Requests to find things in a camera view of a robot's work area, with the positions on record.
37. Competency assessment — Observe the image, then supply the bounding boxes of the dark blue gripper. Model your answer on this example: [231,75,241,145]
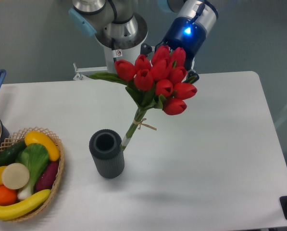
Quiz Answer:
[140,17,206,84]

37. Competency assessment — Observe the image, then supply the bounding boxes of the red tulip bouquet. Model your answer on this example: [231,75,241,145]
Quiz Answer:
[89,45,198,149]

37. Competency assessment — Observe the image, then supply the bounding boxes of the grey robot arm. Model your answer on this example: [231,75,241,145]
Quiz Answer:
[68,0,218,81]

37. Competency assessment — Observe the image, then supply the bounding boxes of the dark grey ribbed vase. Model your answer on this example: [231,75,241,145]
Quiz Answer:
[89,129,125,179]

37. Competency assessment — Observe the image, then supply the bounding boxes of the green bok choy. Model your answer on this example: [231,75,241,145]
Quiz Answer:
[15,143,49,201]

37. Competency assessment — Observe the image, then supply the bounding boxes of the woven wicker basket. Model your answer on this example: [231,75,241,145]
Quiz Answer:
[0,127,64,222]

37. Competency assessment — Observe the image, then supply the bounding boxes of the purple sweet potato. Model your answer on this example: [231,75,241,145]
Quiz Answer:
[35,162,59,192]

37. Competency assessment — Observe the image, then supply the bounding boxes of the dark green cucumber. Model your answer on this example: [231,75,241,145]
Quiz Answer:
[0,141,26,167]

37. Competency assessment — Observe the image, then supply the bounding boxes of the beige round disc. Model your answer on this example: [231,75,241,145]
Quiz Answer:
[1,163,30,190]

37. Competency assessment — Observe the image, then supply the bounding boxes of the orange fruit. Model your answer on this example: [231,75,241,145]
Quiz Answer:
[0,185,17,206]

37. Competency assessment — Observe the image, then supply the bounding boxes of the long yellow banana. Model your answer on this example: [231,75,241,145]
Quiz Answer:
[0,189,51,221]

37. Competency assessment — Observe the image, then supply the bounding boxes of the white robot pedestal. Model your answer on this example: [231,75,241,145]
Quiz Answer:
[73,43,156,81]

